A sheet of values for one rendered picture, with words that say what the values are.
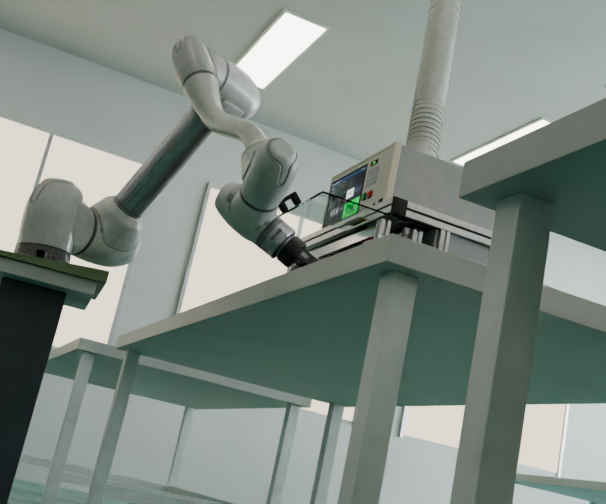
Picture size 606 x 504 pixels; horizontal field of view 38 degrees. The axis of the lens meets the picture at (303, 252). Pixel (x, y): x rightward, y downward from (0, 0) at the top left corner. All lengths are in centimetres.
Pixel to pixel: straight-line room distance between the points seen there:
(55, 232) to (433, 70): 239
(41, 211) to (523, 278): 181
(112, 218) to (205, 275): 468
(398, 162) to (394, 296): 109
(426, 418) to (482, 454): 712
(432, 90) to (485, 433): 347
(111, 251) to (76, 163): 457
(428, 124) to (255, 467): 396
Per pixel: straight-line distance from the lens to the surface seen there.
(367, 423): 148
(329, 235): 274
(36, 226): 264
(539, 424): 884
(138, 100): 759
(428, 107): 434
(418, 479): 812
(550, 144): 102
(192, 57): 252
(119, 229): 274
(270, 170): 204
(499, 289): 107
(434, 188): 262
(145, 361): 394
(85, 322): 711
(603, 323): 173
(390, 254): 149
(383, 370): 150
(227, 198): 218
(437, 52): 453
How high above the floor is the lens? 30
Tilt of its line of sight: 15 degrees up
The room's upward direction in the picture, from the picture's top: 12 degrees clockwise
